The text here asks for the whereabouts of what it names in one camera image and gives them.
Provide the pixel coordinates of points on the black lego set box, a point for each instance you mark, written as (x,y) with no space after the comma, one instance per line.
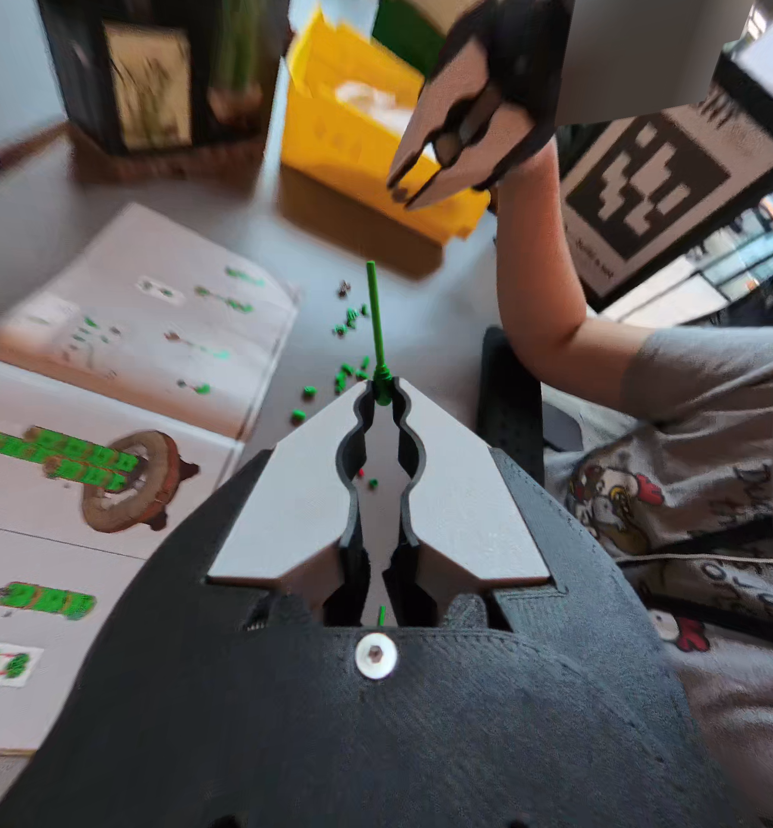
(166,64)

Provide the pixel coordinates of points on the yellow plastic bin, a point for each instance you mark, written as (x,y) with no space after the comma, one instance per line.
(334,142)

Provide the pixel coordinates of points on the scattered green lego clips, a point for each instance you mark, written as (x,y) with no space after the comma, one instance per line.
(351,317)

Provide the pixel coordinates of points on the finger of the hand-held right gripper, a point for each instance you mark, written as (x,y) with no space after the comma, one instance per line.
(444,90)
(490,149)

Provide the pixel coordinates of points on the lego instruction booklet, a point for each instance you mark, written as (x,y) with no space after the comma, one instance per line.
(134,388)

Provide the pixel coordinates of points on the green plastic bin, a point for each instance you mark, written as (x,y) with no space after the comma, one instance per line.
(405,26)

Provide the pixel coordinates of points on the person in grey shirt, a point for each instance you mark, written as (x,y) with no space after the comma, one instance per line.
(684,420)

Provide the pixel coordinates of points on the black perforated chair armrest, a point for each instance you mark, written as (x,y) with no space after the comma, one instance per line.
(509,401)

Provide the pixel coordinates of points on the person's right forearm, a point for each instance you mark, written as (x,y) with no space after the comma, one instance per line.
(541,291)

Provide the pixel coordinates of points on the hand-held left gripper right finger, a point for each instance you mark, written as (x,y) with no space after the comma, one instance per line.
(477,517)

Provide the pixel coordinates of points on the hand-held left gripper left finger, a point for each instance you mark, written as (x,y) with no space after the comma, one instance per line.
(283,517)

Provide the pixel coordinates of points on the clear plastic bag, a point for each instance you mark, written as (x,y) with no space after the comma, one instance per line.
(373,107)

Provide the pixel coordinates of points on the black framed marker sign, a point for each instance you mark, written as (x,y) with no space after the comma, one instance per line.
(651,187)

